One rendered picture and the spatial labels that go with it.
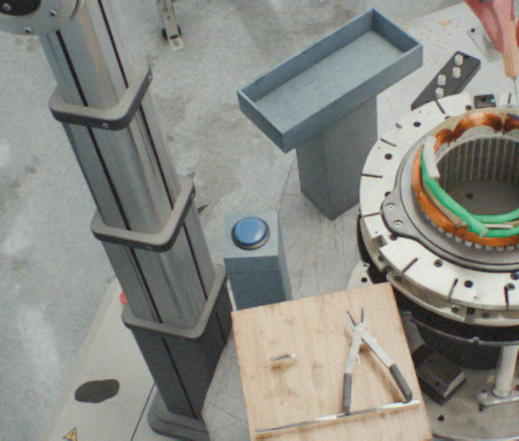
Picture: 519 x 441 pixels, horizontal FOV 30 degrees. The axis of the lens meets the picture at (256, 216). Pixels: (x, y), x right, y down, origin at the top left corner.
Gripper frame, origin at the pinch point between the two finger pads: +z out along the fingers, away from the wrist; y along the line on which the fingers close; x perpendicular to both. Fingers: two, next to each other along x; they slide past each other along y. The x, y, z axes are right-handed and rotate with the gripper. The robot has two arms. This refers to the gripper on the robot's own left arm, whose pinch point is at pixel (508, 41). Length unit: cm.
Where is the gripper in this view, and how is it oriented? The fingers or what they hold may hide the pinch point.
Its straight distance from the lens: 101.1
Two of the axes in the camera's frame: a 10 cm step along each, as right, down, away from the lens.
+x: -3.7, -4.2, 8.3
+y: 8.9, -4.2, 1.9
